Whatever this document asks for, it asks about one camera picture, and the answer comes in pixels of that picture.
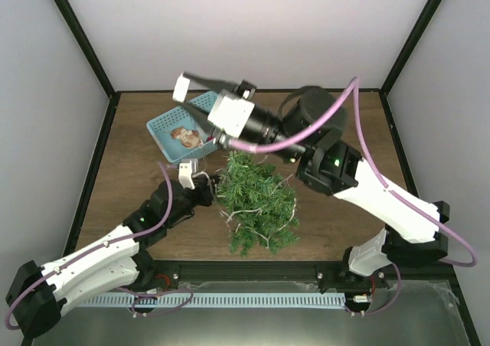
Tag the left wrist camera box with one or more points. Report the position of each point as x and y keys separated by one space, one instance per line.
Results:
x=186 y=169

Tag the black frame post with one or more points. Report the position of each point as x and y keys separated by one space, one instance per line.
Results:
x=79 y=34
x=421 y=24

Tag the light blue cable duct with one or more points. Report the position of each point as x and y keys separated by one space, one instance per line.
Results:
x=222 y=300

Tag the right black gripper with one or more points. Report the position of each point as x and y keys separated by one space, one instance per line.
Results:
x=235 y=88

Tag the black aluminium front rail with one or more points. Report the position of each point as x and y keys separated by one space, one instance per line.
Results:
x=325 y=274

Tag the blue plastic basket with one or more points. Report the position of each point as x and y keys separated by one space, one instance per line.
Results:
x=160 y=127

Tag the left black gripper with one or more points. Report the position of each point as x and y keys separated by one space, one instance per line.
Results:
x=205 y=190

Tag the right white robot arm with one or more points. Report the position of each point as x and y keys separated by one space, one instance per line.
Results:
x=310 y=133

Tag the clear battery box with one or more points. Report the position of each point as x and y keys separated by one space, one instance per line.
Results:
x=181 y=88

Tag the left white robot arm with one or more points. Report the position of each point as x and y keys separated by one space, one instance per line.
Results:
x=40 y=295

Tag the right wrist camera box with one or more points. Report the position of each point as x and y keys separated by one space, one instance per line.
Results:
x=230 y=113

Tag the gingerbread figure ornament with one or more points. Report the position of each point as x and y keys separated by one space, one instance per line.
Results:
x=189 y=138

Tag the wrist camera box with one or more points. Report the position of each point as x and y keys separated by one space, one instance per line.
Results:
x=186 y=169
x=230 y=113

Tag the black frame post right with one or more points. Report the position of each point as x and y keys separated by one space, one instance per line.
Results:
x=421 y=24

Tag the small green christmas tree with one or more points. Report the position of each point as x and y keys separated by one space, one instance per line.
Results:
x=258 y=204

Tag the black frame post left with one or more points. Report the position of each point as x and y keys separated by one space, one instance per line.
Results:
x=79 y=34

